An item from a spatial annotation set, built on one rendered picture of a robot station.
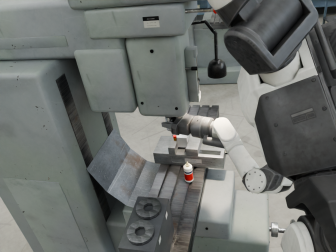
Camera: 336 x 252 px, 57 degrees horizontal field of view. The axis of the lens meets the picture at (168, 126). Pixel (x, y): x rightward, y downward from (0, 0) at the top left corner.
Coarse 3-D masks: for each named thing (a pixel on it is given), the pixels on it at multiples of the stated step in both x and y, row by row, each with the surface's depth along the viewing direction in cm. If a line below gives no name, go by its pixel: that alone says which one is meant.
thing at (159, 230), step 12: (144, 204) 108; (156, 204) 107; (168, 204) 111; (132, 216) 106; (144, 216) 104; (156, 216) 105; (168, 216) 111; (132, 228) 100; (144, 228) 100; (156, 228) 101; (168, 228) 111; (132, 240) 96; (144, 240) 96; (156, 240) 97; (168, 240) 112
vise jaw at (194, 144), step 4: (188, 140) 151; (192, 140) 151; (196, 140) 150; (200, 140) 151; (188, 144) 149; (192, 144) 148; (196, 144) 148; (200, 144) 152; (188, 148) 146; (192, 148) 146; (196, 148) 145; (188, 152) 147; (192, 152) 146; (196, 152) 146
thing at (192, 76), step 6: (186, 48) 109; (192, 48) 108; (186, 54) 108; (192, 54) 108; (186, 60) 110; (192, 60) 109; (186, 66) 111; (186, 72) 112; (192, 72) 112; (192, 78) 113; (192, 84) 114; (198, 84) 116; (192, 90) 116; (198, 90) 117; (192, 96) 117; (198, 96) 117
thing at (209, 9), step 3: (186, 9) 92; (189, 9) 91; (192, 9) 91; (195, 9) 91; (198, 9) 90; (201, 9) 90; (204, 9) 90; (207, 9) 90; (210, 9) 90; (213, 9) 89; (186, 12) 92; (189, 12) 92; (192, 12) 91; (195, 12) 91; (213, 12) 90
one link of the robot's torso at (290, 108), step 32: (320, 32) 62; (288, 64) 61; (320, 64) 64; (256, 96) 67; (288, 96) 63; (320, 96) 60; (256, 128) 71; (288, 128) 63; (320, 128) 59; (288, 160) 62; (320, 160) 59
